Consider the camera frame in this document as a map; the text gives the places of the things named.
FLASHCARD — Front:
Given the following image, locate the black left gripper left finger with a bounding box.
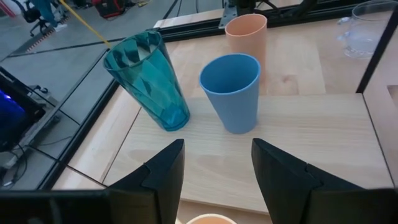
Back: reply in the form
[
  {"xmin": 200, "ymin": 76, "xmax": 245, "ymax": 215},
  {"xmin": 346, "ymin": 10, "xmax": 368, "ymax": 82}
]
[{"xmin": 107, "ymin": 138, "xmax": 187, "ymax": 224}]

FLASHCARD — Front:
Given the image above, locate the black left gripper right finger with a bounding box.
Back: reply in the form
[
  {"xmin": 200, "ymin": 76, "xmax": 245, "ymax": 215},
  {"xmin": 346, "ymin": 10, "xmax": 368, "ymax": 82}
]
[{"xmin": 251, "ymin": 138, "xmax": 364, "ymax": 224}]

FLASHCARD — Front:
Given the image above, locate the pale yellow ribbed mug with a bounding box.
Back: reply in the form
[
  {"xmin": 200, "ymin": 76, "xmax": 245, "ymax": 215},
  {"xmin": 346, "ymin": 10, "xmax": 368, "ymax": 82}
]
[{"xmin": 185, "ymin": 213, "xmax": 238, "ymax": 224}]

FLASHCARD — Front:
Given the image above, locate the blue plastic cup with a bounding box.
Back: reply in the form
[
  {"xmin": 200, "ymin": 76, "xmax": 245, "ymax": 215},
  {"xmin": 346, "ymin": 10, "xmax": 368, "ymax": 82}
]
[{"xmin": 198, "ymin": 53, "xmax": 262, "ymax": 135}]

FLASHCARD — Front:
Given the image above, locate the teal faceted plastic tumbler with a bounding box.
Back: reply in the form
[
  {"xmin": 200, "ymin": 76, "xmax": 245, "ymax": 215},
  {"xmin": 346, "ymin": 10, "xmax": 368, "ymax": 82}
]
[{"xmin": 103, "ymin": 30, "xmax": 191, "ymax": 132}]

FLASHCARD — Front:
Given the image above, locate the tall peach plastic cup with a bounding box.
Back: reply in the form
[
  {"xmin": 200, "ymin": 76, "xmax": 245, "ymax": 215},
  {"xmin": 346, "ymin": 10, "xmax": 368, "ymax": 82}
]
[{"xmin": 224, "ymin": 13, "xmax": 268, "ymax": 95}]

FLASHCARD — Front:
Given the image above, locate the clear glass mug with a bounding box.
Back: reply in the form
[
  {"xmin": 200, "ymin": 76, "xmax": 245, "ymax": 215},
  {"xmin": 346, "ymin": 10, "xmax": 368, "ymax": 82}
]
[{"xmin": 337, "ymin": 0, "xmax": 396, "ymax": 60}]

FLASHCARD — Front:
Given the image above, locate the black monitor with blue screen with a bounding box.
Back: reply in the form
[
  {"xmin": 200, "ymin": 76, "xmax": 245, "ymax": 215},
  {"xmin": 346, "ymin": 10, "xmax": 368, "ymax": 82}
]
[{"xmin": 0, "ymin": 73, "xmax": 47, "ymax": 153}]

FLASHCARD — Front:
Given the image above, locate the red and black box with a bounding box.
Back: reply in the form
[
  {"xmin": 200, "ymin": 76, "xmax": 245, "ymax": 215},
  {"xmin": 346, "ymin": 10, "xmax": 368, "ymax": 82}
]
[{"xmin": 92, "ymin": 0, "xmax": 126, "ymax": 19}]

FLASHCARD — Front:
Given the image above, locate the person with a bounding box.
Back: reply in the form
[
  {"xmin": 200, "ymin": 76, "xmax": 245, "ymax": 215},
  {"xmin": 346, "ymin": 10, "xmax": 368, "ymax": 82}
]
[{"xmin": 30, "ymin": 0, "xmax": 68, "ymax": 32}]

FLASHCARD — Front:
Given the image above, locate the black office chair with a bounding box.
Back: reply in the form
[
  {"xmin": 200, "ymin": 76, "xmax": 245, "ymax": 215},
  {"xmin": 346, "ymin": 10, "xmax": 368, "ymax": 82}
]
[{"xmin": 12, "ymin": 0, "xmax": 46, "ymax": 37}]

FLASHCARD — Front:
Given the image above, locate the black frame wooden shelf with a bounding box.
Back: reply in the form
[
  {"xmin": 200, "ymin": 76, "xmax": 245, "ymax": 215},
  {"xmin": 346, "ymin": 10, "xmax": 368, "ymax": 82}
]
[{"xmin": 102, "ymin": 6, "xmax": 398, "ymax": 215}]

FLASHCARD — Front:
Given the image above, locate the yellow hanging cable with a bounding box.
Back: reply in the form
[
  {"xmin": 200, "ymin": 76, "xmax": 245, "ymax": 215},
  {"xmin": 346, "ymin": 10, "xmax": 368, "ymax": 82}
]
[{"xmin": 58, "ymin": 0, "xmax": 112, "ymax": 48}]

